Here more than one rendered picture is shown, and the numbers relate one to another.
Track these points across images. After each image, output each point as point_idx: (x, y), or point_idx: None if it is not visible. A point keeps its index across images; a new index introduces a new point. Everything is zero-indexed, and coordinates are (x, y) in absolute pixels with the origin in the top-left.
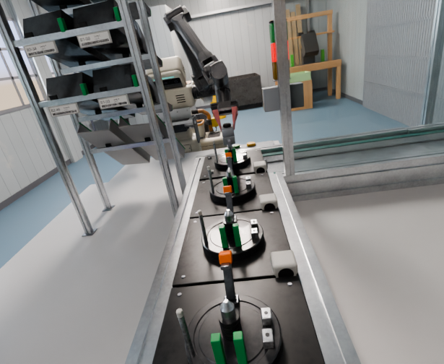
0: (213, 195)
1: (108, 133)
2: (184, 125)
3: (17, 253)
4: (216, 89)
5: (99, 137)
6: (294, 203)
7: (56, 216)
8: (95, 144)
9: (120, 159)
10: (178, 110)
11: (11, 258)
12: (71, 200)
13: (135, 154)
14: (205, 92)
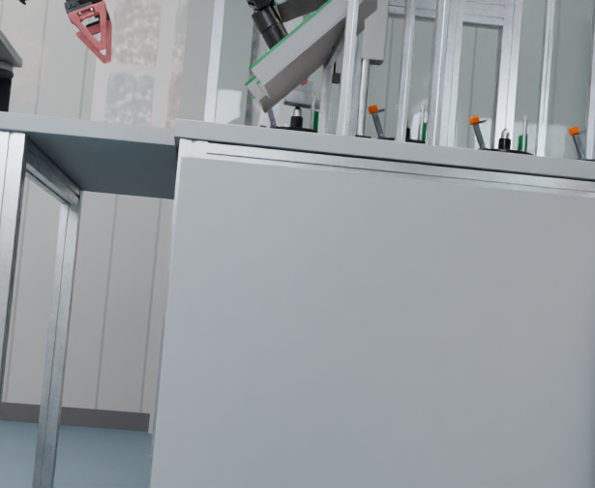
0: (425, 141)
1: (369, 14)
2: None
3: (504, 152)
4: (280, 22)
5: (362, 13)
6: None
7: (365, 137)
8: (342, 19)
9: (288, 68)
10: None
11: (520, 154)
12: (441, 92)
13: (302, 70)
14: None
